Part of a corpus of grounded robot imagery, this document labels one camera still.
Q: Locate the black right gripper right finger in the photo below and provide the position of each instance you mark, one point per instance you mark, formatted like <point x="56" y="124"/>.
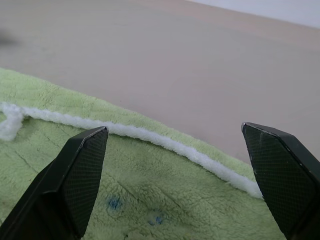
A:
<point x="287" y="180"/>

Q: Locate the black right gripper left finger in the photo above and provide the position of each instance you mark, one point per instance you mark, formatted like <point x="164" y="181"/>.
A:
<point x="62" y="190"/>

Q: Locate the green fluffy towel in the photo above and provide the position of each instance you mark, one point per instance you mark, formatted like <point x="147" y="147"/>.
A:
<point x="155" y="180"/>

